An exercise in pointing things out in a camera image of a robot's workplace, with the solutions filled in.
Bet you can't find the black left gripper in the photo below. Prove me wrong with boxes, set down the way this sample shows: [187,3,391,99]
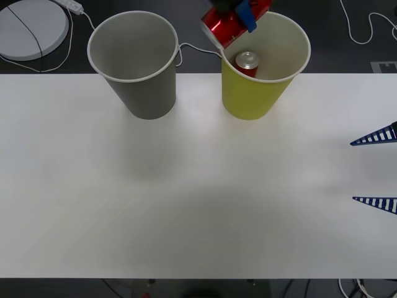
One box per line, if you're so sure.
[208,0,257,34]

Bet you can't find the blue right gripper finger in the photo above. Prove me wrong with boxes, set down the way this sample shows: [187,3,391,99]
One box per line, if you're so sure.
[350,120,397,147]
[352,196,397,215]

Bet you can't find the red drink can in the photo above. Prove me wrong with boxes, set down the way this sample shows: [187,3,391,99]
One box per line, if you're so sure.
[234,51,260,78]
[200,0,274,50]

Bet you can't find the yellow-green plastic bin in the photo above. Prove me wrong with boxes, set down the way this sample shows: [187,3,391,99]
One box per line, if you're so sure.
[220,11,311,121]

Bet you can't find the grey plastic bin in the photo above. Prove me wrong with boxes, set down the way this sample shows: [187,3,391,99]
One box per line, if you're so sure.
[87,11,181,120]

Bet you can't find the white power strip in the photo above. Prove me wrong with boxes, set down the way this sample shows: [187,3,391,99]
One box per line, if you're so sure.
[57,0,84,15]

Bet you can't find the pale grey round disc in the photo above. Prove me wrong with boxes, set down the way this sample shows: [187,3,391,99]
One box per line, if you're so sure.
[0,0,70,61]

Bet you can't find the white floor cable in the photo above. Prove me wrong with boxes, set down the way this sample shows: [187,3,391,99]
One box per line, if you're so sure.
[337,278,373,298]

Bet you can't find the white wavy cable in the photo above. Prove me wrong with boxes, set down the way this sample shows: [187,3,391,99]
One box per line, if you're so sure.
[339,0,397,45]

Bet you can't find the white power strip cable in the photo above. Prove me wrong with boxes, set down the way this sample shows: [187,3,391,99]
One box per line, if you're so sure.
[81,11,223,68]

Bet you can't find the white looped cable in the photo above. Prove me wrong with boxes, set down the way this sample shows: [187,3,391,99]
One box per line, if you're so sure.
[0,7,74,74]

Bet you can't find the thin black cable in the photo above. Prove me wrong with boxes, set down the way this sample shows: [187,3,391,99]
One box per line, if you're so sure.
[6,5,43,59]

